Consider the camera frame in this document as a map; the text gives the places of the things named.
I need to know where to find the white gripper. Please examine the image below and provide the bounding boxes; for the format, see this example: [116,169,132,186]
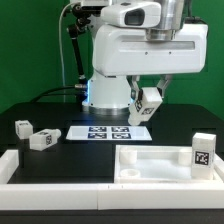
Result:
[92,2,208,99]

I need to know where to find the white square tabletop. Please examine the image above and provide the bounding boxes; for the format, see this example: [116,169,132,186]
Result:
[114,145,224,184]

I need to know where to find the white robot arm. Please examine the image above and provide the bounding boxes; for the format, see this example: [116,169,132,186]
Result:
[81,0,208,116]

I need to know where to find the white sheet with tags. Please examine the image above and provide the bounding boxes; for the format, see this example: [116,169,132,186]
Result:
[66,126,152,141]

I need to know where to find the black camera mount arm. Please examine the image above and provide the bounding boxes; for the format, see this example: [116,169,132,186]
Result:
[67,3,90,103]

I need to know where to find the grey camera on mount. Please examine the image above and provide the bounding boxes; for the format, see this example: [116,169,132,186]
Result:
[81,0,113,7]

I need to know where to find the black cables on table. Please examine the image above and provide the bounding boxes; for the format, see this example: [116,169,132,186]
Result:
[29,85,88,104]

